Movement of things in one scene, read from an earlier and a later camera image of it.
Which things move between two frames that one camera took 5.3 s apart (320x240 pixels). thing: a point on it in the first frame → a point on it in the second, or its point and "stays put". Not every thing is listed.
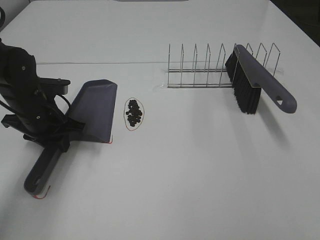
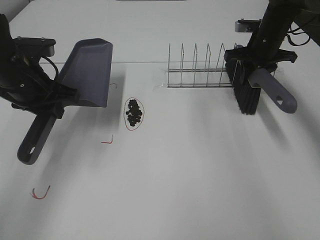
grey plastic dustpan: x=95 y=101 → x=87 y=70
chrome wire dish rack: x=219 y=77 stays put
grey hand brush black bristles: x=248 y=77 stays put
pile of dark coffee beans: x=134 y=113 stays put
